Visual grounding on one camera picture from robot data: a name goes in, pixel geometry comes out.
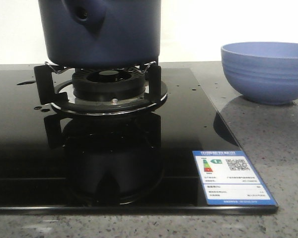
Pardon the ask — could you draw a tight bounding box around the dark blue cooking pot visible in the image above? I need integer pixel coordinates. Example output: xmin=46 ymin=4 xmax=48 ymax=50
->
xmin=38 ymin=0 xmax=161 ymax=68

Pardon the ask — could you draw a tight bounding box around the light blue bowl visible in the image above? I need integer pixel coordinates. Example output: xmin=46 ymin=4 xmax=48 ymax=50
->
xmin=221 ymin=42 xmax=298 ymax=105

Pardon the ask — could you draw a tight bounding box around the black glass gas stove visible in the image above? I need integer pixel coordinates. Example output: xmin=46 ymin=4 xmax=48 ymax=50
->
xmin=0 ymin=68 xmax=278 ymax=215

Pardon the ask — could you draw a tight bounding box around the black pot support grate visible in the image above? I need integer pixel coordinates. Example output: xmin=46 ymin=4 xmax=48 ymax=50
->
xmin=34 ymin=61 xmax=167 ymax=116

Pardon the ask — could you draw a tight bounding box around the blue energy label sticker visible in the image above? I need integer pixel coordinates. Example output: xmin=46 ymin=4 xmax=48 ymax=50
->
xmin=193 ymin=151 xmax=277 ymax=206

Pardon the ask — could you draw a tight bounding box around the black gas burner head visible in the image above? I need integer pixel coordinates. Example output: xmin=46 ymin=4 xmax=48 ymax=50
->
xmin=72 ymin=68 xmax=145 ymax=101

